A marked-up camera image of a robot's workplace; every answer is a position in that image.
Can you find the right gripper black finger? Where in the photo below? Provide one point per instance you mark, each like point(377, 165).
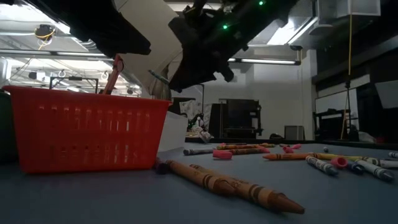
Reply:
point(192, 79)
point(226, 74)

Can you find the white panel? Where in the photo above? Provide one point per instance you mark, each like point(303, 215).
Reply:
point(387, 93)

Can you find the fluorescent ceiling light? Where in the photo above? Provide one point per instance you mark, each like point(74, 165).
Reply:
point(267, 61)
point(74, 53)

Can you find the yellow crayon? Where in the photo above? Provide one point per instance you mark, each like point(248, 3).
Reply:
point(245, 151)
point(236, 147)
point(323, 156)
point(268, 145)

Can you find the black equipment rack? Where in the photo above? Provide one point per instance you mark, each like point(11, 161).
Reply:
point(239, 118)

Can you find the black dome object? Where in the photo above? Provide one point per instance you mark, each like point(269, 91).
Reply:
point(276, 136)

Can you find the gray crayon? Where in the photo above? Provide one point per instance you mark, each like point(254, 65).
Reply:
point(320, 165)
point(197, 151)
point(374, 170)
point(158, 76)

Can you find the white patterned banner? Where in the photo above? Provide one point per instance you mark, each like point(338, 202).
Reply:
point(191, 109)

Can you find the gray bin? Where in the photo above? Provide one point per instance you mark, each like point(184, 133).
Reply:
point(294, 133)

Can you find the small gray ball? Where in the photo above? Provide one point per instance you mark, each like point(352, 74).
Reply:
point(325, 149)

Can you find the clear plastic bin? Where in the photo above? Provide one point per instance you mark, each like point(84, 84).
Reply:
point(174, 130)

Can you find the red slotted plastic basket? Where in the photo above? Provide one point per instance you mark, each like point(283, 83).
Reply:
point(87, 140)

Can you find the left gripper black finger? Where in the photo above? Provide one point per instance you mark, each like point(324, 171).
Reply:
point(124, 40)

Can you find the black shelf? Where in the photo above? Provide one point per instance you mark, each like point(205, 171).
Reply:
point(329, 124)

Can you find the white ceiling duct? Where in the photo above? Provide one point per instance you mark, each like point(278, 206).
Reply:
point(357, 7)

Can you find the whiteboard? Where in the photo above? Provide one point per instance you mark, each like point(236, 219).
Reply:
point(335, 101)

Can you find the red desk lamp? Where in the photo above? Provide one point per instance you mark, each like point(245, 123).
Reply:
point(113, 77)

